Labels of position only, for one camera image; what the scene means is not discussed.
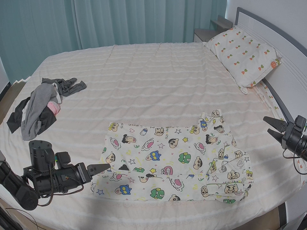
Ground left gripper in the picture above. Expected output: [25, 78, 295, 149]
[53, 162, 111, 194]

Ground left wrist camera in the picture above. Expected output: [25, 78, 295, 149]
[55, 152, 72, 169]

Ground white printed pyjama top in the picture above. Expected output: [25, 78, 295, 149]
[90, 109, 255, 204]

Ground grey bedside table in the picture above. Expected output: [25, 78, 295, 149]
[194, 15, 234, 44]

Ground blue-green curtain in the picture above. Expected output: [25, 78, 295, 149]
[0, 0, 229, 86]

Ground white printed pillow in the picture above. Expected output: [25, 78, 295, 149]
[204, 26, 283, 95]

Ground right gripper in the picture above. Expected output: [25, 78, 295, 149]
[263, 116, 307, 158]

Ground pile of clothes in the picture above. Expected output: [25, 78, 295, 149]
[6, 78, 87, 141]

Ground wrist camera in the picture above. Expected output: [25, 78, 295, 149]
[55, 152, 72, 169]
[295, 115, 307, 132]

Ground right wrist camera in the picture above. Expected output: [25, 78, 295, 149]
[295, 115, 307, 132]

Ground bed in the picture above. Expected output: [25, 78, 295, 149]
[0, 7, 307, 230]

